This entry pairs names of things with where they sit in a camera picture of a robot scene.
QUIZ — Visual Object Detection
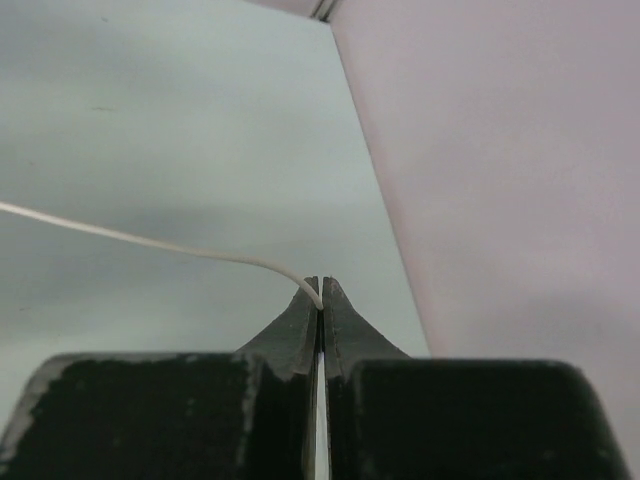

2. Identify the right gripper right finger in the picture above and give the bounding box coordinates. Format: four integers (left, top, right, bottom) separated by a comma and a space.
322, 277, 410, 479

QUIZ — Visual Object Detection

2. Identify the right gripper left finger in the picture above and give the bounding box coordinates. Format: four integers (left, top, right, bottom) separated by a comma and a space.
238, 289, 320, 479

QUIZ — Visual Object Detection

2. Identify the thin white cable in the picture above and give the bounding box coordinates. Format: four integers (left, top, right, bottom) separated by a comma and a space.
0, 200, 324, 309

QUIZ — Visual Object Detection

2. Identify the left aluminium frame post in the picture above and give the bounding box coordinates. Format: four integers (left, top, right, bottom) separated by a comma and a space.
310, 0, 342, 23

